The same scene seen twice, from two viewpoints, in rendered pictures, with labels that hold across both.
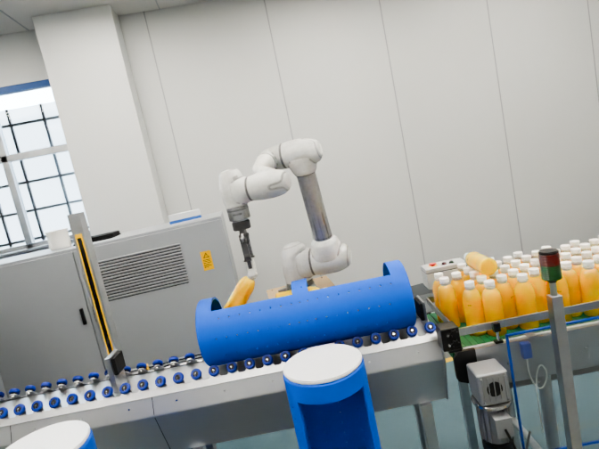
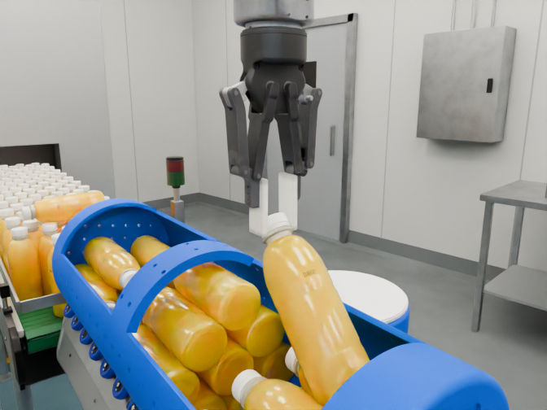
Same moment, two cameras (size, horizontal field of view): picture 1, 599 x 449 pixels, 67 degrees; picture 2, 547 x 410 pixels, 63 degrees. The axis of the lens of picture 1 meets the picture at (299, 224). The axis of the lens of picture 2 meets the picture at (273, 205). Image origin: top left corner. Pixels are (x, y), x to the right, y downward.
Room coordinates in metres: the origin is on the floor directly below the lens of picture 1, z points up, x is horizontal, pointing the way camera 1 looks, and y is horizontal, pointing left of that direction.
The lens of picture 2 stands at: (2.20, 0.65, 1.46)
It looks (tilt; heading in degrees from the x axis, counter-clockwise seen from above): 13 degrees down; 232
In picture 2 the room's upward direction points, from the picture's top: straight up
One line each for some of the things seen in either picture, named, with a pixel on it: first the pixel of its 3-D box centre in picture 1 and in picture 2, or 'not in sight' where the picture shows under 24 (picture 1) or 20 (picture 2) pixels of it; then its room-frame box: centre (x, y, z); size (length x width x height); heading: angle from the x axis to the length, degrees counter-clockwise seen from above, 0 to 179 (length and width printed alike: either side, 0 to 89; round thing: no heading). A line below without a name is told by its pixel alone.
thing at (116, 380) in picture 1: (118, 370); not in sight; (1.90, 0.90, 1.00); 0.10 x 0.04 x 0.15; 179
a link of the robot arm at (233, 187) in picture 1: (235, 187); not in sight; (1.87, 0.22, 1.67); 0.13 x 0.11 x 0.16; 73
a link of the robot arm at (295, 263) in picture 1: (297, 261); not in sight; (2.53, 0.06, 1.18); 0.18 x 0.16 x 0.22; 73
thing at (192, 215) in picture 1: (184, 216); not in sight; (3.55, 0.86, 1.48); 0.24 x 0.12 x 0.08; 105
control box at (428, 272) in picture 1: (444, 273); not in sight; (2.15, -0.64, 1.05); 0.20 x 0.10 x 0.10; 89
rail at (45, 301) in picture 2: (440, 314); (104, 287); (1.87, -0.51, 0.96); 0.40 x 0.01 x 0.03; 179
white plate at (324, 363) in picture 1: (322, 363); (343, 295); (1.50, 0.02, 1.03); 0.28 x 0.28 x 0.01
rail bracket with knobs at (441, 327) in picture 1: (448, 337); not in sight; (1.67, -0.47, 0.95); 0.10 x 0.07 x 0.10; 179
